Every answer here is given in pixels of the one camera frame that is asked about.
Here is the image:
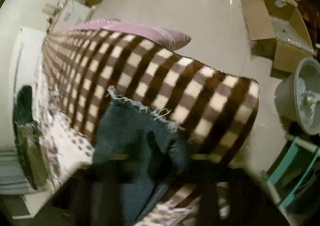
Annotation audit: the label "open cardboard box right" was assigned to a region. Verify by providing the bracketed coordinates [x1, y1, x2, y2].
[241, 0, 317, 73]

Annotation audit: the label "grey plastic bucket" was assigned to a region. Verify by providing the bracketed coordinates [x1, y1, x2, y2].
[274, 58, 319, 135]

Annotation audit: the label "teal metal rack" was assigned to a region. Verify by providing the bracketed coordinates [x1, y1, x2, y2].
[261, 134, 319, 212]

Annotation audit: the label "brown white checkered blanket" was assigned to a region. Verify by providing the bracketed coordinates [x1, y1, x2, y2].
[41, 28, 261, 164]

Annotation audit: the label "stack of folded olive clothes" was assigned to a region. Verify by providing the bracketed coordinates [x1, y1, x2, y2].
[12, 86, 48, 190]

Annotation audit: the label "dark blue denim jeans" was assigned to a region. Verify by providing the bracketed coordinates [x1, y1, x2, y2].
[91, 87, 189, 225]

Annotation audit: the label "white floral bed sheet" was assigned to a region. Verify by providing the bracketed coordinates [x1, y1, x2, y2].
[32, 56, 94, 193]

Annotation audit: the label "pink striped pillow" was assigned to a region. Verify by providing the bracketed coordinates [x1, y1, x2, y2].
[68, 18, 192, 51]

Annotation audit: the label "white bed headboard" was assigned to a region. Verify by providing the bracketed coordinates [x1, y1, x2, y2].
[10, 27, 47, 106]

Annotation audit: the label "grey blue striped curtain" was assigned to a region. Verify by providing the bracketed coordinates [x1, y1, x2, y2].
[0, 150, 33, 195]

